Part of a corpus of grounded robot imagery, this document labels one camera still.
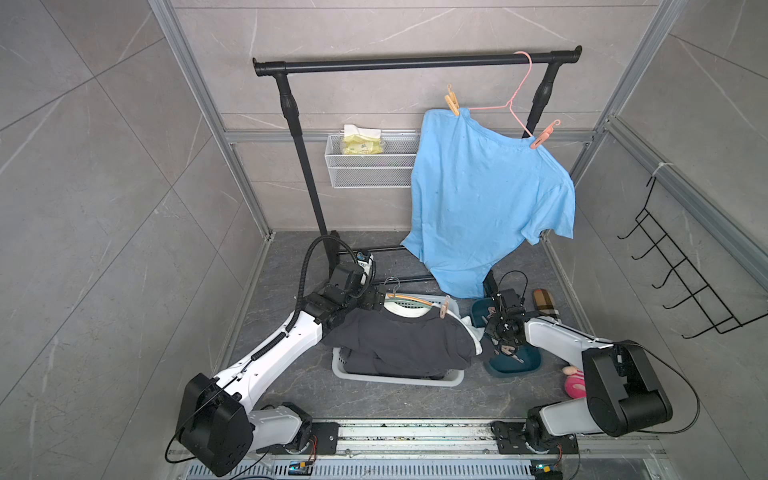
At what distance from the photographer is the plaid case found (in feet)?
3.12

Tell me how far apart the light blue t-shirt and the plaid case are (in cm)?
19

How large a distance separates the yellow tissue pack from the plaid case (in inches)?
28.2

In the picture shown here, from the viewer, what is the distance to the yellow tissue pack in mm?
854

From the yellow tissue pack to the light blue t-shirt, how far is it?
5.1 inches

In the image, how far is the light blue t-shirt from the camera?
72cm
